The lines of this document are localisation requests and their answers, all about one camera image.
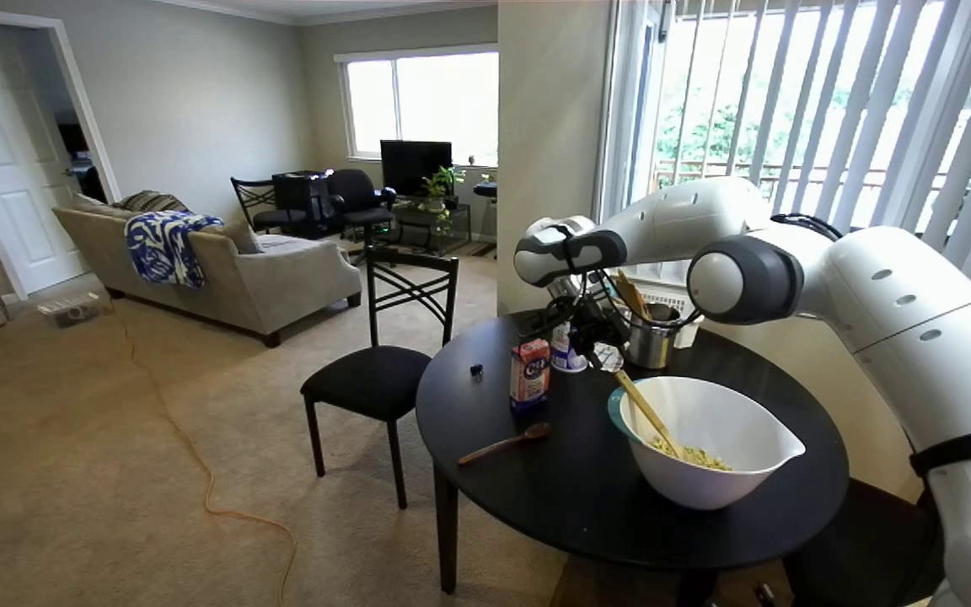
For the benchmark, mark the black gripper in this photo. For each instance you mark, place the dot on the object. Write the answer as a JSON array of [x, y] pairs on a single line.
[[588, 291]]

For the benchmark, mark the light wooden spoon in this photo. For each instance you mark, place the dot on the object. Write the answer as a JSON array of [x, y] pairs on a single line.
[[648, 414]]

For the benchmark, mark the white mixing bowl teal rim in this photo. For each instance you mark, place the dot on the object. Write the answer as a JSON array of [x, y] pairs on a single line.
[[742, 449]]

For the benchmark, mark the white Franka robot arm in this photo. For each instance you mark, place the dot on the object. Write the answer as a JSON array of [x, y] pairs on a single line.
[[912, 326]]

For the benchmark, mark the dark wooden spoon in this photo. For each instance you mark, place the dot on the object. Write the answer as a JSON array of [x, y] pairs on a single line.
[[503, 445]]

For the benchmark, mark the crumpled white wipe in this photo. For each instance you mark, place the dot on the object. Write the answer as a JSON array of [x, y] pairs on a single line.
[[607, 359]]

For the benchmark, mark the wooden utensil in holder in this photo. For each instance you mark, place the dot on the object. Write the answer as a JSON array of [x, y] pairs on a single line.
[[631, 296]]

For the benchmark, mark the steel utensil holder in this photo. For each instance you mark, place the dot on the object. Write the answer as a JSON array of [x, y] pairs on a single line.
[[653, 345]]

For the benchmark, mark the yellow macaroni pasta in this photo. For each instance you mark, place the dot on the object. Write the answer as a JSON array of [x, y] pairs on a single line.
[[694, 455]]

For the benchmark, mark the black round table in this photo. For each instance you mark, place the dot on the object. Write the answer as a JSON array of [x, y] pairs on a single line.
[[554, 508]]

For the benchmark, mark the glass side table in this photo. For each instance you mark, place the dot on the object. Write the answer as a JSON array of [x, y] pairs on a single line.
[[431, 232]]

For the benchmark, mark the green potted plant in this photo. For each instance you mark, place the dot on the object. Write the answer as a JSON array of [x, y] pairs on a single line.
[[439, 191]]

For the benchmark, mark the black metal cushioned chair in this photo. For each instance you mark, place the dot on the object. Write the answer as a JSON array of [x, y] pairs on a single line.
[[369, 381]]

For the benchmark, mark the black television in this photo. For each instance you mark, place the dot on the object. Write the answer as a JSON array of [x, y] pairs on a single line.
[[415, 168]]

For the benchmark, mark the bright room window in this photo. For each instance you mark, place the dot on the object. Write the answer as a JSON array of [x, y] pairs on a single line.
[[422, 106]]

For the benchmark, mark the dark armchair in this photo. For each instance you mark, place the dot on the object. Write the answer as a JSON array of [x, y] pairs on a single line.
[[328, 203]]

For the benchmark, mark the white vertical blinds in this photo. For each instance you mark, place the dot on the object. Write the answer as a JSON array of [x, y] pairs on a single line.
[[844, 101]]

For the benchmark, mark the beige sofa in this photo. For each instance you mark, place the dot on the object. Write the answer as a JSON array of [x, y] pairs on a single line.
[[270, 282]]

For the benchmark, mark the black dining chair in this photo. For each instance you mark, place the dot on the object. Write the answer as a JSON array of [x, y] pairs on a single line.
[[859, 550]]

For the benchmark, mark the black folding chair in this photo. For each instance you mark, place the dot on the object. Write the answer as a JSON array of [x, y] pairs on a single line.
[[254, 212]]

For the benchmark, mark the blue white patterned blanket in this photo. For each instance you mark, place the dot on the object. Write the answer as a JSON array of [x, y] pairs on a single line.
[[167, 246]]

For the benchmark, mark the low white box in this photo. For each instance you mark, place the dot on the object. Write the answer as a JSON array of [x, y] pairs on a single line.
[[68, 308]]

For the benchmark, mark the open white door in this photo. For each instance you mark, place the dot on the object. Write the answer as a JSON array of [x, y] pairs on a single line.
[[3, 169]]

